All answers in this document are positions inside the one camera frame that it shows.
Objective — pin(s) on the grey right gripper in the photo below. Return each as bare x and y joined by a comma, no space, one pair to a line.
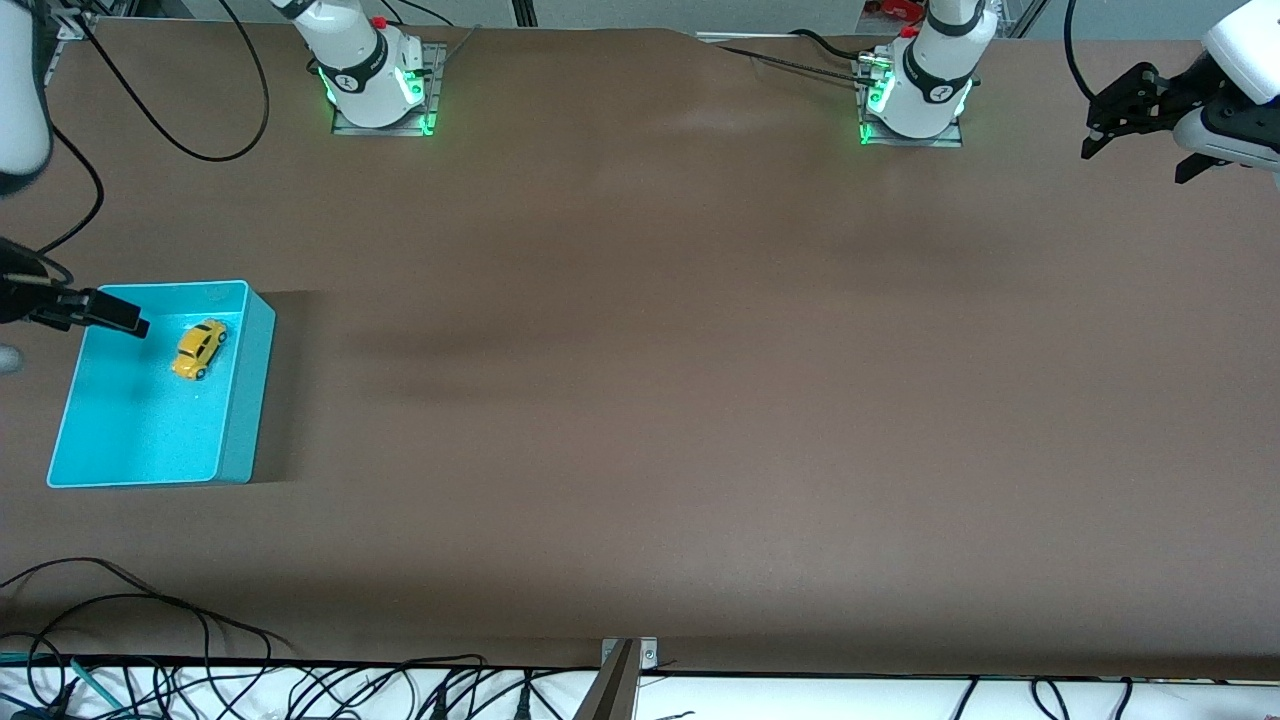
18,297

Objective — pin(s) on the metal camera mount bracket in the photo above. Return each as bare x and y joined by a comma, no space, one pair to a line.
615,690

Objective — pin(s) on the yellow beetle toy car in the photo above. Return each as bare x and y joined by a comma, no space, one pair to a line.
200,348

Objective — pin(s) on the turquoise plastic bin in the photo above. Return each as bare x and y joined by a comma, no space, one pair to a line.
130,430

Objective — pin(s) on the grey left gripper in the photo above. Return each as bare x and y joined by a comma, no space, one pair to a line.
1163,97

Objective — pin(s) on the red background object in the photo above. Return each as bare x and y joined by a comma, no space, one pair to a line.
895,8

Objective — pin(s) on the aluminium frame rail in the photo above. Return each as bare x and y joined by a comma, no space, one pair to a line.
80,25

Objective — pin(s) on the black frame post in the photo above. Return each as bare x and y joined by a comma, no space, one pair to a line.
524,12

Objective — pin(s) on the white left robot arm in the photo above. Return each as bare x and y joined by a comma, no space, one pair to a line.
930,70

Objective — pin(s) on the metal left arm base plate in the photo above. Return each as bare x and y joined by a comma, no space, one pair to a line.
950,140

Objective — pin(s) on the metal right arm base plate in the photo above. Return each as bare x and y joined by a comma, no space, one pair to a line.
432,90

